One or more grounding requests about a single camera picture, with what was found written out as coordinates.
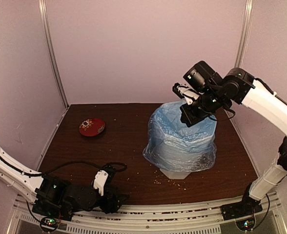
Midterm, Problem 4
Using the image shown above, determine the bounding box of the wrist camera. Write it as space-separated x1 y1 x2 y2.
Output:
91 164 116 196
172 83 200 105

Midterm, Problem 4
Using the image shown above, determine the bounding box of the blue plastic trash bag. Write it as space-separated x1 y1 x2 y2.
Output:
143 100 217 173

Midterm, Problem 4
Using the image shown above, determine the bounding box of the right aluminium corner post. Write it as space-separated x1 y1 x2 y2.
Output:
221 0 254 110

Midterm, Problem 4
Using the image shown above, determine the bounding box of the aluminium front rail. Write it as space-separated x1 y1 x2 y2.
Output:
13 191 281 234

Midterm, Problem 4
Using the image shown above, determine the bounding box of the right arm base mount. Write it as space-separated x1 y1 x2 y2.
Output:
221 202 263 231

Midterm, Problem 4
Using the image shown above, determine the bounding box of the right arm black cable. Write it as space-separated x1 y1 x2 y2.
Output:
252 190 272 220

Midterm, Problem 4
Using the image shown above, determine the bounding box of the aluminium corner post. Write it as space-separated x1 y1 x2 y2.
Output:
38 0 69 109
221 0 254 110

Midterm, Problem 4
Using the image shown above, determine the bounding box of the left aluminium corner post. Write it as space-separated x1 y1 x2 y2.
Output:
38 0 69 109

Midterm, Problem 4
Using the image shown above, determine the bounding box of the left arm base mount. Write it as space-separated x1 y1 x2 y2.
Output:
29 203 73 233

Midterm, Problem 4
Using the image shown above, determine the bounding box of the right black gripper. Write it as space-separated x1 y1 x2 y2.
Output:
179 87 225 127

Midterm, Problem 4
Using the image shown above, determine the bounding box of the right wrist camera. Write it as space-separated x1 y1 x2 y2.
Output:
172 83 200 105

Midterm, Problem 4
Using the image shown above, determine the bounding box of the red patterned plate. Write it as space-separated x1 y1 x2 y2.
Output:
79 118 105 137

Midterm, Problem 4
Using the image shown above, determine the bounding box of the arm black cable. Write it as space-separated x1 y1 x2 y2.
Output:
0 143 128 178
252 190 272 220

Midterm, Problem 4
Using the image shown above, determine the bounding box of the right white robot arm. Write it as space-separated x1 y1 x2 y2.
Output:
172 60 287 215

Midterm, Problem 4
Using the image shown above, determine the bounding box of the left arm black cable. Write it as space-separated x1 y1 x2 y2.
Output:
0 143 128 178

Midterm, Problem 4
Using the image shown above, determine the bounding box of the white faceted trash bin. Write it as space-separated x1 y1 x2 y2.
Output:
160 169 190 180

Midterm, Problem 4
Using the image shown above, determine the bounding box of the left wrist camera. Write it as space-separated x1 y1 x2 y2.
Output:
91 164 116 196

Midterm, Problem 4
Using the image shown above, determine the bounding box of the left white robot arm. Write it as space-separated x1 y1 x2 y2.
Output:
0 146 129 220

